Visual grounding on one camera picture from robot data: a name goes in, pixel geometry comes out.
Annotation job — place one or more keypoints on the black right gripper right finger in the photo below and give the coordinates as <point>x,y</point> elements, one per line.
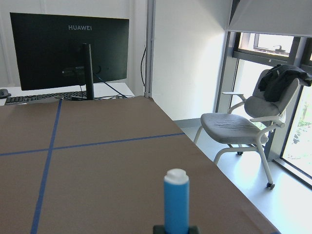
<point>193,230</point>

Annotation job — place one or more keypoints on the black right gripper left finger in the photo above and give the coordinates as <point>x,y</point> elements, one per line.
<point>159,229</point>

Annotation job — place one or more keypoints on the blue marker pen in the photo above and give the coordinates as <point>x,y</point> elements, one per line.
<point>176,202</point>

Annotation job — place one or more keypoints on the brown paper table cover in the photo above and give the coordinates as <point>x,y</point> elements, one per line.
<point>97,167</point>

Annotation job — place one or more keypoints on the grey white chair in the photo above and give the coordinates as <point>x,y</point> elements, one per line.
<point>244,126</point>

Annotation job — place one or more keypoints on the black keyboard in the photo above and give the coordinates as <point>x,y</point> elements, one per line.
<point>27,99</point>

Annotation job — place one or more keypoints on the black jacket on chair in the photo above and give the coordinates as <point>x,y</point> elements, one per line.
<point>277,79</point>

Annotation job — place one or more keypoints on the black computer mouse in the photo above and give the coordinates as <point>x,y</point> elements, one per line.
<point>4,93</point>

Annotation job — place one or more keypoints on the black Huawei monitor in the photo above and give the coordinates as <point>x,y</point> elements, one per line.
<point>53,50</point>

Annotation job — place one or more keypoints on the aluminium frame post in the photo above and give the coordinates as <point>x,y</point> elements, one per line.
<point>150,35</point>

